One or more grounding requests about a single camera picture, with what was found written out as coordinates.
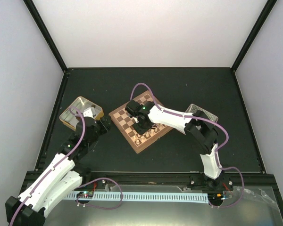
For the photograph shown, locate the black frame post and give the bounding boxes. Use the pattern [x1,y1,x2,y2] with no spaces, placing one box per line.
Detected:
[231,0,277,73]
[23,0,68,73]

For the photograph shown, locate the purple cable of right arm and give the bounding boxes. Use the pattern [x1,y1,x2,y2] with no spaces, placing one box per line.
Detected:
[130,82,245,209]

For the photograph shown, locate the light wooden knight piece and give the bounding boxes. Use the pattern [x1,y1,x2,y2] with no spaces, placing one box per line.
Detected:
[140,136,146,142]

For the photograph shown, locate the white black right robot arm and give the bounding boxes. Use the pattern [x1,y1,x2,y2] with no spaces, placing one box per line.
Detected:
[125,100,222,190]

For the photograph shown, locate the black frame post right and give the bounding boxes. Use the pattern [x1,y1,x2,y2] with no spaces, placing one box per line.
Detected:
[231,0,277,73]

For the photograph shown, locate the white slotted cable duct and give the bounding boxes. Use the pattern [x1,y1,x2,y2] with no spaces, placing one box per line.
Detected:
[64,191,208,204]

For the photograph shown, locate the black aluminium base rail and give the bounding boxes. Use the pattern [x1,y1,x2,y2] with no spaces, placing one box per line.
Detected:
[77,169,228,190]

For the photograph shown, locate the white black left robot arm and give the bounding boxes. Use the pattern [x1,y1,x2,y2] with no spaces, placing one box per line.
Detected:
[5,115,111,226]

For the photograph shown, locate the yellow bear tin box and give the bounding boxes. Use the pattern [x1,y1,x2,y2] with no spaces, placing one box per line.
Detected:
[59,97,104,131]

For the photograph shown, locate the wooden chess board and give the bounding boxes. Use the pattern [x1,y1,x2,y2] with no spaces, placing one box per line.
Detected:
[109,104,173,153]

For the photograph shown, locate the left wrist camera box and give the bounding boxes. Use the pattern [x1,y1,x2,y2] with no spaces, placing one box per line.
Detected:
[83,107,96,118]

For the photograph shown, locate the right controller circuit board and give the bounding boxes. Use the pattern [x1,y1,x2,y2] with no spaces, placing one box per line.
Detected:
[208,192,233,201]

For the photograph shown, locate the black frame post left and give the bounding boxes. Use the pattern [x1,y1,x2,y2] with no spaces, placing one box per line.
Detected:
[23,0,68,73]

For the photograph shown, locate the pink patterned plastic basket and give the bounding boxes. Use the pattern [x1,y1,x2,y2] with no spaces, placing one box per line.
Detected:
[185,104,218,122]

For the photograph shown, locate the controller circuit board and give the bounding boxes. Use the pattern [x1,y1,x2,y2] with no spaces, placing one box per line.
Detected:
[76,191,94,199]
[208,192,233,201]

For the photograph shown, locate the left controller circuit board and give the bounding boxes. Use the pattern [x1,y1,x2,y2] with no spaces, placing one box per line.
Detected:
[76,191,94,199]

